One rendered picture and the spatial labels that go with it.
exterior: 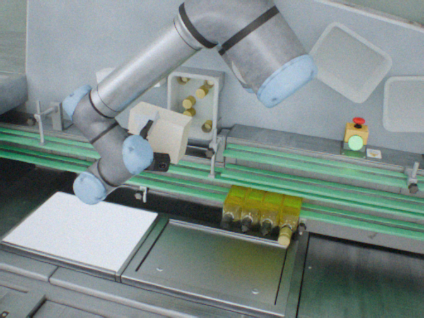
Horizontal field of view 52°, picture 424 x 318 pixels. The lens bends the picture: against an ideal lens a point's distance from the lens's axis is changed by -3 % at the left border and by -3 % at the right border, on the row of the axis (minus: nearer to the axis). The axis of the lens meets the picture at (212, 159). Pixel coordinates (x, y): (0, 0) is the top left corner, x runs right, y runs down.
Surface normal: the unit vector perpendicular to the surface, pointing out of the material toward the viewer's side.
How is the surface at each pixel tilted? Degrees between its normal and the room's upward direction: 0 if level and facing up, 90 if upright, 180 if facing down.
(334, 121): 0
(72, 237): 90
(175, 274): 90
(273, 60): 16
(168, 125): 0
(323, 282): 90
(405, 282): 90
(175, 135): 0
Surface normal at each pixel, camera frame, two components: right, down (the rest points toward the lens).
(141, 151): 0.75, -0.46
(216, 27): -0.48, 0.58
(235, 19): -0.28, 0.25
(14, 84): 0.96, 0.17
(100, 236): 0.05, -0.89
